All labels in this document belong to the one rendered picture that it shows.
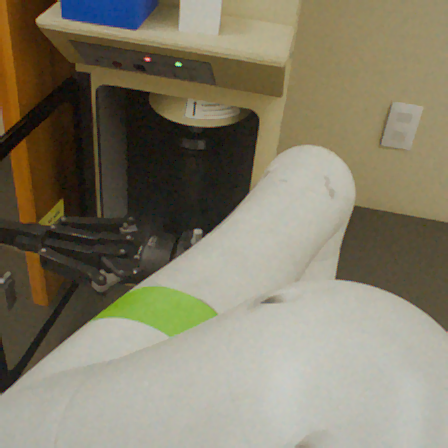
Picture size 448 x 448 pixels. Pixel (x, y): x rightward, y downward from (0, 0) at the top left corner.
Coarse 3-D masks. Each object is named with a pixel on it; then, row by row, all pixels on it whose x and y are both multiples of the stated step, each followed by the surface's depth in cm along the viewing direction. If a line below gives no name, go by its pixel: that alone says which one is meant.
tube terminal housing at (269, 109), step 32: (160, 0) 82; (224, 0) 81; (256, 0) 80; (288, 0) 79; (192, 96) 90; (224, 96) 89; (256, 96) 88; (96, 128) 96; (96, 160) 100; (256, 160) 95
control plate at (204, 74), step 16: (80, 48) 80; (96, 48) 79; (112, 48) 77; (96, 64) 85; (128, 64) 83; (144, 64) 81; (160, 64) 80; (192, 64) 78; (208, 64) 77; (192, 80) 84; (208, 80) 83
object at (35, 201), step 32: (64, 128) 89; (32, 160) 81; (64, 160) 91; (0, 192) 75; (32, 192) 84; (64, 192) 94; (0, 256) 79; (32, 256) 88; (0, 288) 81; (32, 288) 90; (64, 288) 103; (0, 320) 83; (32, 320) 93
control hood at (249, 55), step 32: (64, 32) 75; (96, 32) 74; (128, 32) 73; (160, 32) 74; (224, 32) 77; (256, 32) 78; (288, 32) 79; (224, 64) 76; (256, 64) 74; (288, 64) 84
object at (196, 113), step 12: (156, 96) 97; (168, 96) 95; (156, 108) 97; (168, 108) 95; (180, 108) 94; (192, 108) 94; (204, 108) 94; (216, 108) 94; (228, 108) 95; (240, 108) 97; (180, 120) 95; (192, 120) 94; (204, 120) 94; (216, 120) 95; (228, 120) 96
